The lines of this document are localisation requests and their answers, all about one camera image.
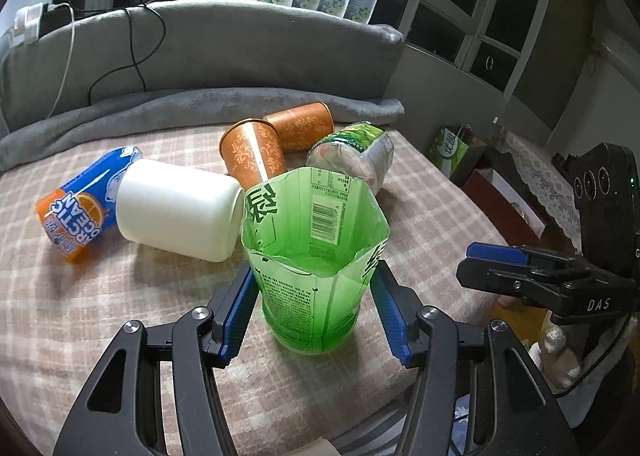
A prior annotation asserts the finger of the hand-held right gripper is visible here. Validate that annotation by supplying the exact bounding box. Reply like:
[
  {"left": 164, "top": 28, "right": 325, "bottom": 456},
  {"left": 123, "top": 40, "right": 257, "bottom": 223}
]
[
  {"left": 466, "top": 242, "right": 583, "bottom": 269},
  {"left": 455, "top": 260, "right": 583, "bottom": 309}
]

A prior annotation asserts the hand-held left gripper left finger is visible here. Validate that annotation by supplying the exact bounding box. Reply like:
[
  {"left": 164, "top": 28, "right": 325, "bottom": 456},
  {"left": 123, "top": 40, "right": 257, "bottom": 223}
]
[{"left": 52, "top": 263, "right": 258, "bottom": 456}]

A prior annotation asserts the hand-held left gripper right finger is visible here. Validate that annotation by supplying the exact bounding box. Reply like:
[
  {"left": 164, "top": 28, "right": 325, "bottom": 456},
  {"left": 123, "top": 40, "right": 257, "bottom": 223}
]
[{"left": 370, "top": 260, "right": 583, "bottom": 456}]

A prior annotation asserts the green cut-bottle cup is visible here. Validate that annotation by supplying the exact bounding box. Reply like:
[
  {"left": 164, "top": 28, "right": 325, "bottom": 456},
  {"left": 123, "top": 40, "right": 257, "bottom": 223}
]
[{"left": 241, "top": 167, "right": 391, "bottom": 354}]

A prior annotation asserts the white plastic cup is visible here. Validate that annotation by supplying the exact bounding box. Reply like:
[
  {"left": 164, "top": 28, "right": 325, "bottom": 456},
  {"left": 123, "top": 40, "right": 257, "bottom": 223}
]
[{"left": 116, "top": 158, "right": 246, "bottom": 263}]

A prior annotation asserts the orange patterned paper cup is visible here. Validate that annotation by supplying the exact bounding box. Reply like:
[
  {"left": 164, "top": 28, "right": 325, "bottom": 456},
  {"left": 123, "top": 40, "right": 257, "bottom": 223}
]
[
  {"left": 263, "top": 102, "right": 335, "bottom": 153},
  {"left": 219, "top": 119, "right": 288, "bottom": 191}
]

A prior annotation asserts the clear green-label bottle cup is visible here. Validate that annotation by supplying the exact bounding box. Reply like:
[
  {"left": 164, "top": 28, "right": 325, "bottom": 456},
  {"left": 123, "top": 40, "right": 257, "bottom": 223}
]
[{"left": 306, "top": 122, "right": 395, "bottom": 197}]

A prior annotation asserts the orange and blue can cup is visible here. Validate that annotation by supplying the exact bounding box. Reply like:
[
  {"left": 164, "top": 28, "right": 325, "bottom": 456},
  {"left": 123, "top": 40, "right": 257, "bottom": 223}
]
[{"left": 35, "top": 147, "right": 143, "bottom": 264}]

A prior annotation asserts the person's right hand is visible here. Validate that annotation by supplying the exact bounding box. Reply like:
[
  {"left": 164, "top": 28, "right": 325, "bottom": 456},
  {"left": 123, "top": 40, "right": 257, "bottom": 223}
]
[{"left": 541, "top": 325, "right": 584, "bottom": 390}]

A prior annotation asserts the red box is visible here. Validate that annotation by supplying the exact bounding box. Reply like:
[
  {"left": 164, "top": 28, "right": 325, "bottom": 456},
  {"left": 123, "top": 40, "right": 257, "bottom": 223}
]
[{"left": 462, "top": 168, "right": 548, "bottom": 243}]

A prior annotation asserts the white lace cloth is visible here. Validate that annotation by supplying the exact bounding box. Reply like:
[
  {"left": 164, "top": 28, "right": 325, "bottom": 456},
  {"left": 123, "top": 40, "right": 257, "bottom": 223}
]
[{"left": 492, "top": 130, "right": 583, "bottom": 243}]

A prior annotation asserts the green paper bag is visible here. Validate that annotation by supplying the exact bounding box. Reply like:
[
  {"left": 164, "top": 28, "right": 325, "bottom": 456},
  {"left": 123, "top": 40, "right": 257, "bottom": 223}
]
[{"left": 427, "top": 126, "right": 472, "bottom": 177}]

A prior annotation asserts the grey fleece blanket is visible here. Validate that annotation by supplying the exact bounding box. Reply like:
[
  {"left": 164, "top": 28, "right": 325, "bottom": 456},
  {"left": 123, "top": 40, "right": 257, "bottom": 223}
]
[{"left": 0, "top": 0, "right": 406, "bottom": 171}]

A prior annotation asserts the black cable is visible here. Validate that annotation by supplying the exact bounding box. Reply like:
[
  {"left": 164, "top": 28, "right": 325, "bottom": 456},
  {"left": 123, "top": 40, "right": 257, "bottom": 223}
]
[{"left": 89, "top": 3, "right": 167, "bottom": 107}]

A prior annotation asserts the white cable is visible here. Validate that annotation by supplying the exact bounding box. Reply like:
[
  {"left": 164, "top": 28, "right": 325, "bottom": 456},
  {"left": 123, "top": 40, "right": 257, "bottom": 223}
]
[{"left": 49, "top": 4, "right": 77, "bottom": 117}]

